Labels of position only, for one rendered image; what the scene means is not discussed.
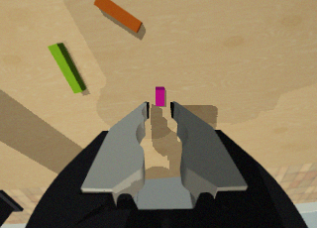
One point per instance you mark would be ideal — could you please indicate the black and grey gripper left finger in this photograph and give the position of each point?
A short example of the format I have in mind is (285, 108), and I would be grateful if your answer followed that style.
(112, 164)

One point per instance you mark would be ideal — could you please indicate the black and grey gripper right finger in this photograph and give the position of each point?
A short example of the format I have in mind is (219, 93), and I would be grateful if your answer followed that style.
(212, 162)

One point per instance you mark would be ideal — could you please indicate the lime green rod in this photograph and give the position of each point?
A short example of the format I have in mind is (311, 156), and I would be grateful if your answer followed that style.
(67, 67)

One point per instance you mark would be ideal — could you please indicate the orange rod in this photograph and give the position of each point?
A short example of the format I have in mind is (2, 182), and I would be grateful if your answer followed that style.
(119, 14)

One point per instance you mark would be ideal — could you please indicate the magenta rectangular block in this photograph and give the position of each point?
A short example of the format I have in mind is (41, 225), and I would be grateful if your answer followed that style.
(159, 96)

